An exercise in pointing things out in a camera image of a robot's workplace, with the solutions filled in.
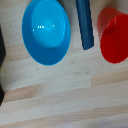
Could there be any red plastic cup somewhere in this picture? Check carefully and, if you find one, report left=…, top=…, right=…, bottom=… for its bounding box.
left=96, top=6, right=128, bottom=65

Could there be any blue plastic bowl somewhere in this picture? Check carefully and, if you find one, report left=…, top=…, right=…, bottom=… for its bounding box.
left=21, top=0, right=72, bottom=67

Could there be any navy blue flat book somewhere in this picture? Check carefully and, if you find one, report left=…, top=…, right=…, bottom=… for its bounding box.
left=75, top=0, right=95, bottom=51

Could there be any black fabric storage box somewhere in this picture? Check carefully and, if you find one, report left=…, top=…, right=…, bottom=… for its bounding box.
left=0, top=25, right=7, bottom=106

